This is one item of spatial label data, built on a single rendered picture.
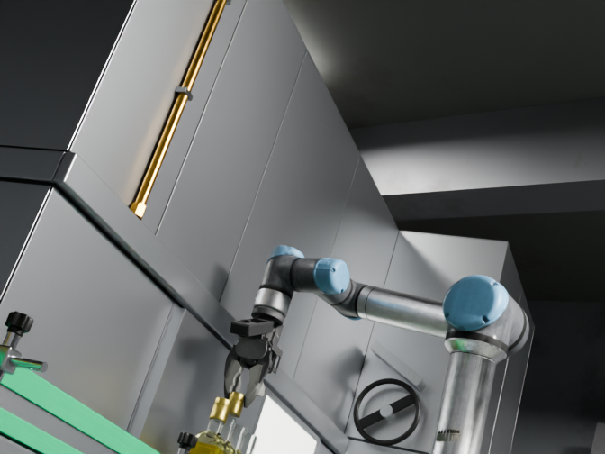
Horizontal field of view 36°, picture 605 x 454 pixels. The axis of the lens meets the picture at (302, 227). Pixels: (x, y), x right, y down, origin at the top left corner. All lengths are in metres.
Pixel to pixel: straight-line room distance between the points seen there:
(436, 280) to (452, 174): 0.66
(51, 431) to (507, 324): 0.88
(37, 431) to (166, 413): 0.77
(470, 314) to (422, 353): 1.29
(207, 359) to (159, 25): 0.72
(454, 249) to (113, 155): 1.64
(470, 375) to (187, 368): 0.61
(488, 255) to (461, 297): 1.37
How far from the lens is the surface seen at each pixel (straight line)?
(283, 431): 2.50
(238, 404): 1.95
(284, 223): 2.40
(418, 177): 3.74
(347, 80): 3.80
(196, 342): 2.02
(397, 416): 2.96
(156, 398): 1.93
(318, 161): 2.56
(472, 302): 1.75
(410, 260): 3.17
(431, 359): 3.01
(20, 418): 1.20
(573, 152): 3.48
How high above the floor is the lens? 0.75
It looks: 24 degrees up
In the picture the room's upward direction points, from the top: 18 degrees clockwise
